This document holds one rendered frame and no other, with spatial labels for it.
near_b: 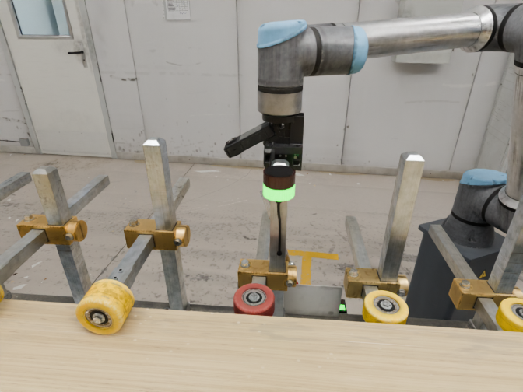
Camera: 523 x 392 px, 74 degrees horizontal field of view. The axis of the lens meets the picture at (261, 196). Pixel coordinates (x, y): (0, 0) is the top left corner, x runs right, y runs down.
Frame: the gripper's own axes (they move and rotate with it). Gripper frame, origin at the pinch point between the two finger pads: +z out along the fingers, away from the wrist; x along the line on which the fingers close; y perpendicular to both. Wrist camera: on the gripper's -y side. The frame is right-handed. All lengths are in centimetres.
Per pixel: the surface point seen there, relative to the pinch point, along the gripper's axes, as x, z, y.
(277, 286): -10.1, 17.7, 2.9
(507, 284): -9, 14, 53
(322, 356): -33.1, 11.1, 11.0
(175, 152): 262, 90, -113
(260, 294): -20.2, 10.8, -0.2
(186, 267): 94, 101, -56
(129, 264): -20.1, 5.1, -25.7
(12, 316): -29, 11, -45
